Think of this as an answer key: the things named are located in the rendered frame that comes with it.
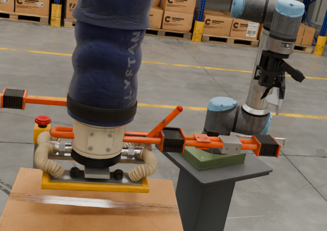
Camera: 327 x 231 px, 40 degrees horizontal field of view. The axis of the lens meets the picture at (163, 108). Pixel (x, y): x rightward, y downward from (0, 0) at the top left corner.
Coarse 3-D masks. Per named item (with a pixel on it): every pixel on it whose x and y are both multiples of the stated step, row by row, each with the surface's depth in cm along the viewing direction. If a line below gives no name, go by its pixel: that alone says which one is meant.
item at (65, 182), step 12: (72, 168) 143; (48, 180) 140; (60, 180) 140; (72, 180) 141; (84, 180) 142; (96, 180) 143; (108, 180) 145; (120, 180) 146; (144, 180) 149; (132, 192) 145; (144, 192) 145
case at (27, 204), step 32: (32, 192) 160; (64, 192) 163; (96, 192) 166; (160, 192) 173; (0, 224) 141; (32, 224) 143; (64, 224) 146; (96, 224) 148; (128, 224) 151; (160, 224) 154
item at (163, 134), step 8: (168, 128) 159; (176, 128) 160; (160, 136) 154; (168, 136) 154; (176, 136) 155; (184, 136) 153; (160, 144) 153; (168, 144) 152; (176, 144) 153; (184, 144) 153; (176, 152) 153
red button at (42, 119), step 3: (36, 117) 197; (39, 117) 197; (42, 117) 198; (45, 117) 198; (48, 117) 199; (36, 120) 195; (39, 120) 195; (42, 120) 195; (45, 120) 195; (48, 120) 196; (36, 123) 196; (39, 123) 194; (42, 123) 194; (45, 123) 195; (48, 123) 196; (39, 126) 197; (42, 126) 197; (45, 126) 197
